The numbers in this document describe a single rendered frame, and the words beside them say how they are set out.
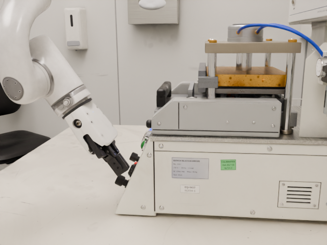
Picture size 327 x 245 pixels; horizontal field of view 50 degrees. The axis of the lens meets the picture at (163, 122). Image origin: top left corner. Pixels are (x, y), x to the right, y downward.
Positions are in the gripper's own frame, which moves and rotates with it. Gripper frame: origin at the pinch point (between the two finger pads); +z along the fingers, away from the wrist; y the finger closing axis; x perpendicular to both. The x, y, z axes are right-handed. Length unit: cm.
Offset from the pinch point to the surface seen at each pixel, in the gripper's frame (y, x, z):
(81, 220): -7.4, 10.9, 4.5
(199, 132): -4.2, -19.5, 2.8
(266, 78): 1.8, -36.2, 2.0
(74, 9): 150, 26, -73
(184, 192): -4.9, -10.1, 11.4
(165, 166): -4.8, -10.0, 4.7
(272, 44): -1.5, -40.1, -3.5
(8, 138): 135, 108, -32
